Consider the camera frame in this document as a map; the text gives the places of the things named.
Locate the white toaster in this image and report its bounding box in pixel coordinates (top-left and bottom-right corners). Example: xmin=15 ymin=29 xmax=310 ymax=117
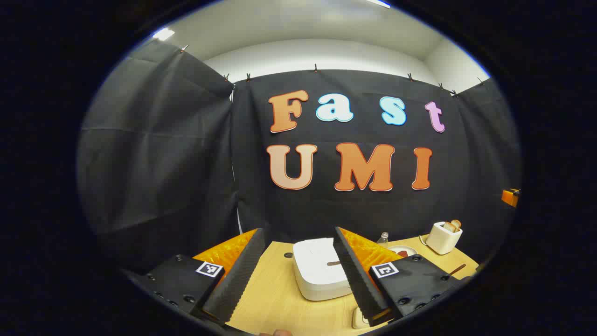
xmin=425 ymin=221 xmax=463 ymax=255

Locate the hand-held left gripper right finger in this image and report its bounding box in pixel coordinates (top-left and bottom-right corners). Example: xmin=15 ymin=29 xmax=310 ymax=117
xmin=333 ymin=226 xmax=462 ymax=327

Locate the small white container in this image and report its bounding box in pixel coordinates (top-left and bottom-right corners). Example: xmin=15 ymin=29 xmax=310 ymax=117
xmin=352 ymin=306 xmax=374 ymax=330

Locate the row of cloth clips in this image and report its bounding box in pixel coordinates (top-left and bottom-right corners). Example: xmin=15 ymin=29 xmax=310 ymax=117
xmin=180 ymin=44 xmax=486 ymax=98

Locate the white rice cooker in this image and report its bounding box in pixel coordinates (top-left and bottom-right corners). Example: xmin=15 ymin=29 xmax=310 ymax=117
xmin=292 ymin=237 xmax=353 ymax=301

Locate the black backdrop cloth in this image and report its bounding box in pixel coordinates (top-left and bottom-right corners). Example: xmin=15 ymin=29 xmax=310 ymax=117
xmin=77 ymin=44 xmax=522 ymax=276

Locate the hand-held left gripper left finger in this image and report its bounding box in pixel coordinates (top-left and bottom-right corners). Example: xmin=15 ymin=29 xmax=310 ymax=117
xmin=140 ymin=227 xmax=266 ymax=326

